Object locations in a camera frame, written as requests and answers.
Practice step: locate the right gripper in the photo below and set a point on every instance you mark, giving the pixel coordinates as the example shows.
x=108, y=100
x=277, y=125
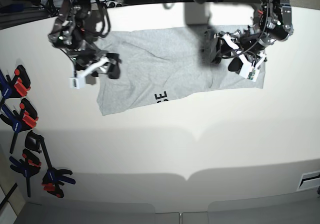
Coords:
x=85, y=56

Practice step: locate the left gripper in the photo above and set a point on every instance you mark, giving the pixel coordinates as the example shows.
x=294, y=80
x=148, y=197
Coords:
x=250, y=42

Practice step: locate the grey T-shirt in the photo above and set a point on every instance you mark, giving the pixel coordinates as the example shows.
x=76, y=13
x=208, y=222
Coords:
x=166, y=64

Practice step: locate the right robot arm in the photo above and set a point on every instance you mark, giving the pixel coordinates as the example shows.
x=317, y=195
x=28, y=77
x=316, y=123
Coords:
x=70, y=35

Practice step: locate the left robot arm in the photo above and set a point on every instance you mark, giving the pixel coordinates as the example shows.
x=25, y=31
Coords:
x=275, y=24

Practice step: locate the top blue red bar clamp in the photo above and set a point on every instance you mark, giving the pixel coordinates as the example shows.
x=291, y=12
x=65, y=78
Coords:
x=14, y=88

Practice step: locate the blue red bar clamp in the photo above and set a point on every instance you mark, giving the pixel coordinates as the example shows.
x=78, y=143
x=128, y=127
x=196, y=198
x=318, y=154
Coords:
x=14, y=88
x=29, y=166
x=19, y=122

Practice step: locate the long black bar clamp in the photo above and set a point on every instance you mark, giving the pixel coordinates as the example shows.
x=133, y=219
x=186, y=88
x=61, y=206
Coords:
x=53, y=178

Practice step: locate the lower blue red bar clamp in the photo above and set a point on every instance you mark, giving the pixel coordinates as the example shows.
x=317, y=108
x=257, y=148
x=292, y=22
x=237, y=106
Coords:
x=29, y=166

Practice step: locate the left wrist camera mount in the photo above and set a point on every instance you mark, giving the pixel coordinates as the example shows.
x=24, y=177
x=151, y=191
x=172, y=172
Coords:
x=246, y=63

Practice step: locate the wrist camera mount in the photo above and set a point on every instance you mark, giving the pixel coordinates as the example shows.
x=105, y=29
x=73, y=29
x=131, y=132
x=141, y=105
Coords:
x=78, y=77
x=246, y=63

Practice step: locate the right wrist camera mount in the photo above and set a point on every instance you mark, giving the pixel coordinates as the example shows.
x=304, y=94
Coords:
x=78, y=77

